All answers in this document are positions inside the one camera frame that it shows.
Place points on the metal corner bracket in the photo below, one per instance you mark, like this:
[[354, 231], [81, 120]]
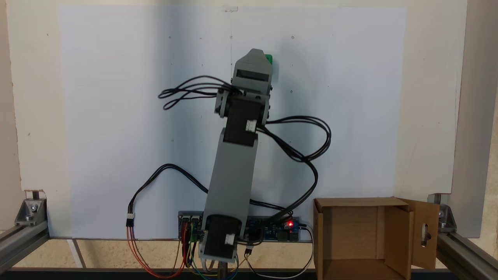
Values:
[[442, 217], [30, 212]]

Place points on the green dice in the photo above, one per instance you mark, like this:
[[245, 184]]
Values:
[[269, 59]]

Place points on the white paper sheet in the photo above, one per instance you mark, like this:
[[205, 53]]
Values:
[[116, 116]]

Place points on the blue circuit board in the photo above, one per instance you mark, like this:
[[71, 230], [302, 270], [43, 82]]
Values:
[[272, 233]]

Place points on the clear tape piece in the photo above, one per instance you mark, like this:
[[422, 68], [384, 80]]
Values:
[[230, 9]]

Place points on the grey printed Koch robot arm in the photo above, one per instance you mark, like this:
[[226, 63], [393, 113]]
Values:
[[233, 175]]

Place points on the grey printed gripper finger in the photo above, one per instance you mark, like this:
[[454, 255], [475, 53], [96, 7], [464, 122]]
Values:
[[253, 60]]

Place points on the brown cardboard box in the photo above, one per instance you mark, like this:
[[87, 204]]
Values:
[[350, 241]]

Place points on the aluminium frame post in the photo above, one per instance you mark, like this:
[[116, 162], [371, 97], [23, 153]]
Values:
[[467, 254], [23, 243]]

